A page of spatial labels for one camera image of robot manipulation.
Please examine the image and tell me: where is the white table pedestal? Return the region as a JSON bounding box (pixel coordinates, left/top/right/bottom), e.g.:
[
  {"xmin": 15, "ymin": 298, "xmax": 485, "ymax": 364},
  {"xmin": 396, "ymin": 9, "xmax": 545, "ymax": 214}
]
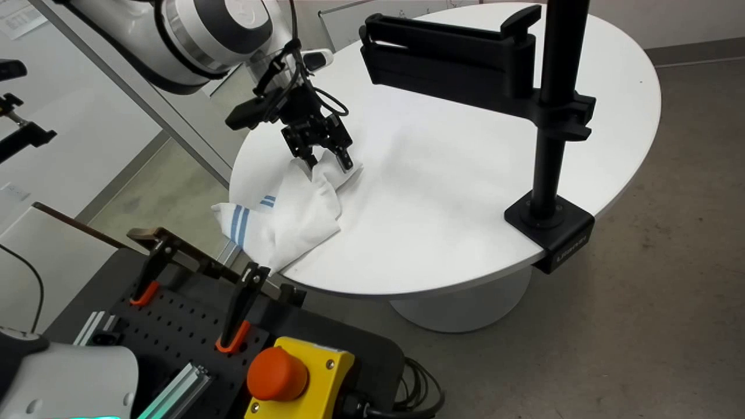
[{"xmin": 386, "ymin": 265, "xmax": 535, "ymax": 336}]

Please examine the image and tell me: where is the black clamp-on stand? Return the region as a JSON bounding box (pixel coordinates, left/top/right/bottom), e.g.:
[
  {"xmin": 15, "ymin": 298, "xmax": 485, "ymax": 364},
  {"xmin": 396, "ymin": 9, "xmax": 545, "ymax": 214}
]
[{"xmin": 358, "ymin": 0, "xmax": 598, "ymax": 277}]

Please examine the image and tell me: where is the black clamp with orange handle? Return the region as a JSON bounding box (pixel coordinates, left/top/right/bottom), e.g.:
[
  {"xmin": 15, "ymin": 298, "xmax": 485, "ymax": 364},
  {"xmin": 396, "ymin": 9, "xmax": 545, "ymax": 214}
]
[
  {"xmin": 215, "ymin": 263, "xmax": 272, "ymax": 358},
  {"xmin": 127, "ymin": 230, "xmax": 178, "ymax": 313}
]

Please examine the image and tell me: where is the black camera tripod mount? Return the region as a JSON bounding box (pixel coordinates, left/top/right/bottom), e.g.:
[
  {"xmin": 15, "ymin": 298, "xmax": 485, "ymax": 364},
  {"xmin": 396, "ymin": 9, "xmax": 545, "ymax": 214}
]
[{"xmin": 0, "ymin": 59, "xmax": 59, "ymax": 164}]

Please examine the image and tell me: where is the black perforated mounting board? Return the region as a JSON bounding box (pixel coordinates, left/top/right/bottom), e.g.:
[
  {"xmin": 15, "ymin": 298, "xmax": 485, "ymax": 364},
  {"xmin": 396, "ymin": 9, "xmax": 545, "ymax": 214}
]
[{"xmin": 45, "ymin": 248, "xmax": 405, "ymax": 419}]

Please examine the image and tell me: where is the yellow emergency stop box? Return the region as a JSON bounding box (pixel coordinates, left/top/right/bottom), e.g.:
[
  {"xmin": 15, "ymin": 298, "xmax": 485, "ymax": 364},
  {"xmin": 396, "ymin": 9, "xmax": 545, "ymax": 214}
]
[{"xmin": 243, "ymin": 336, "xmax": 358, "ymax": 419}]

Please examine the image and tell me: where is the black coiled cable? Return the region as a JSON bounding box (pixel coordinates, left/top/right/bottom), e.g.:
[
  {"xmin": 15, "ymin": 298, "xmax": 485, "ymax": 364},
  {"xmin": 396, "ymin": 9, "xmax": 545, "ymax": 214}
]
[{"xmin": 340, "ymin": 357, "xmax": 449, "ymax": 419}]

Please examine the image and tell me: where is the white towel with blue stripes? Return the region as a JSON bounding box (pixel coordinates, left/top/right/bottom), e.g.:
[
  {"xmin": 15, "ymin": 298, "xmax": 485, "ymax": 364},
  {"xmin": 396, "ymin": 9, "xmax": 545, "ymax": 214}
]
[{"xmin": 209, "ymin": 142, "xmax": 365, "ymax": 276}]

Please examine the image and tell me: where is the aluminium extrusion bar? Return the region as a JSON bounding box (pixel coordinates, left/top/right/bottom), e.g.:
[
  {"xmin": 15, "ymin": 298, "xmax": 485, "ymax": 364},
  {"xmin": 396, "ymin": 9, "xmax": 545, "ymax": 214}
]
[
  {"xmin": 72, "ymin": 310, "xmax": 123, "ymax": 349},
  {"xmin": 137, "ymin": 361, "xmax": 213, "ymax": 419}
]

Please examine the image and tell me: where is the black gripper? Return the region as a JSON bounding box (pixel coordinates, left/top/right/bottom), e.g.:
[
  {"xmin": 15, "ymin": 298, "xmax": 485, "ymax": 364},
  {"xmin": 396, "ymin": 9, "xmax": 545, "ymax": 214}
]
[{"xmin": 276, "ymin": 78, "xmax": 358, "ymax": 176}]

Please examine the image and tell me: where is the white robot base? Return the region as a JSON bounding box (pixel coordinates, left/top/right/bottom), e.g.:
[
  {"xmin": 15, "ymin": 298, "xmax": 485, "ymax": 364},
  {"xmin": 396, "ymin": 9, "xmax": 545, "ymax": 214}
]
[{"xmin": 0, "ymin": 328, "xmax": 143, "ymax": 419}]

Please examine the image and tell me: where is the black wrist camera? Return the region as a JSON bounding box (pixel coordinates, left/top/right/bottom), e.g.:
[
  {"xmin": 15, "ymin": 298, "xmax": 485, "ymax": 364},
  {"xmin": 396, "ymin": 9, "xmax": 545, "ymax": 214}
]
[{"xmin": 224, "ymin": 92, "xmax": 287, "ymax": 134}]

